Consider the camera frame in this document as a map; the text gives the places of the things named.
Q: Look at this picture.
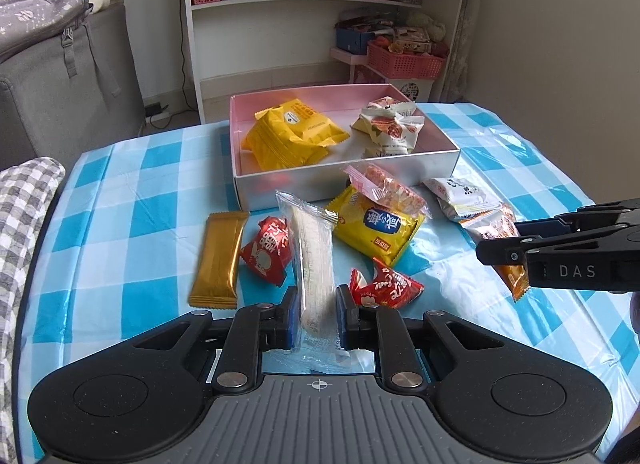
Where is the orange white snack packet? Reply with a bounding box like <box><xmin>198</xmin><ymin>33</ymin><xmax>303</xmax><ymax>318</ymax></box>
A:
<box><xmin>460</xmin><ymin>204</ymin><xmax>529</xmax><ymax>302</ymax></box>

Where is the red snack packet white print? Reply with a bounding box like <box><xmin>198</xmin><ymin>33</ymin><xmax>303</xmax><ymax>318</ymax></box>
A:
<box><xmin>348</xmin><ymin>258</ymin><xmax>424</xmax><ymax>309</ymax></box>

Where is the gold foil snack bar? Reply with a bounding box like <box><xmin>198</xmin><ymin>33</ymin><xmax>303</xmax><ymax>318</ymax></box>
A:
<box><xmin>188</xmin><ymin>211</ymin><xmax>250</xmax><ymax>309</ymax></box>

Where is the yellow blue cracker bag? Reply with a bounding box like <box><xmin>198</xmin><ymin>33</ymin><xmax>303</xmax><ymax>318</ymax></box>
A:
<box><xmin>326</xmin><ymin>185</ymin><xmax>425</xmax><ymax>267</ymax></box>

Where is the clear white wafer snack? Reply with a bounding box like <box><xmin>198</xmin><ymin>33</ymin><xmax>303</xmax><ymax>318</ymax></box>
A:
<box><xmin>276</xmin><ymin>191</ymin><xmax>352</xmax><ymax>374</ymax></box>

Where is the white snack packet black print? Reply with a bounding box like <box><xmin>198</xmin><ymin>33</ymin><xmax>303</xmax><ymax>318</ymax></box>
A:
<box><xmin>423</xmin><ymin>178</ymin><xmax>502</xmax><ymax>222</ymax></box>

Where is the red triangular snack packet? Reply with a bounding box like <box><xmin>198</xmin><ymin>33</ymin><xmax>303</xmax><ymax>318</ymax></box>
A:
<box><xmin>240</xmin><ymin>216</ymin><xmax>292</xmax><ymax>287</ymax></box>

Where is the pink clear candy packet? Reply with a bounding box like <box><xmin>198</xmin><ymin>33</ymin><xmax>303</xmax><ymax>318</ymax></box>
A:
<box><xmin>344</xmin><ymin>164</ymin><xmax>430</xmax><ymax>217</ymax></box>

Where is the blue white checkered tablecloth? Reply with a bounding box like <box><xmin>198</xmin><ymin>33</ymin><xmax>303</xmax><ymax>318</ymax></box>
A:
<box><xmin>14</xmin><ymin>104</ymin><xmax>639</xmax><ymax>463</ymax></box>

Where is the white printed storage box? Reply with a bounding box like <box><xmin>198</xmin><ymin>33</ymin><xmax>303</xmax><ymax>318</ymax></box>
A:
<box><xmin>352</xmin><ymin>62</ymin><xmax>436</xmax><ymax>103</ymax></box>

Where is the pink white cardboard box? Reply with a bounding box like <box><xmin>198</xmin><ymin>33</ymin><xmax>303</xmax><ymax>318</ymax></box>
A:
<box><xmin>229</xmin><ymin>83</ymin><xmax>460</xmax><ymax>211</ymax></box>

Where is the yellow orange snack bag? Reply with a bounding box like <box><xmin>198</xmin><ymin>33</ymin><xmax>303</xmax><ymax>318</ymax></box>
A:
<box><xmin>241</xmin><ymin>98</ymin><xmax>349</xmax><ymax>171</ymax></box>

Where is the pink plastic basket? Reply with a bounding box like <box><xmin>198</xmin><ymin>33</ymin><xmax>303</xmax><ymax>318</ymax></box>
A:
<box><xmin>368</xmin><ymin>42</ymin><xmax>446</xmax><ymax>80</ymax></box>

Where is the blue storage bin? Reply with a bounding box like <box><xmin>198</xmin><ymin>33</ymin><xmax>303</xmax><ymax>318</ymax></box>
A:
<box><xmin>335</xmin><ymin>28</ymin><xmax>375</xmax><ymax>55</ymax></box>

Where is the grey white checkered cushion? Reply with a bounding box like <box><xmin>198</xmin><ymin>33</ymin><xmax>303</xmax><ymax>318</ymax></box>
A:
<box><xmin>1</xmin><ymin>157</ymin><xmax>65</xmax><ymax>463</ymax></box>

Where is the white bookshelf desk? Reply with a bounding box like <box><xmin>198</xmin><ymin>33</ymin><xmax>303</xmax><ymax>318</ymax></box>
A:
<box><xmin>183</xmin><ymin>0</ymin><xmax>464</xmax><ymax>124</ymax></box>

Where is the silver grey backpack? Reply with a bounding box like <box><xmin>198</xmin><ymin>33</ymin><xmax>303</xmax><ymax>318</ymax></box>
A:
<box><xmin>1</xmin><ymin>0</ymin><xmax>93</xmax><ymax>78</ymax></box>

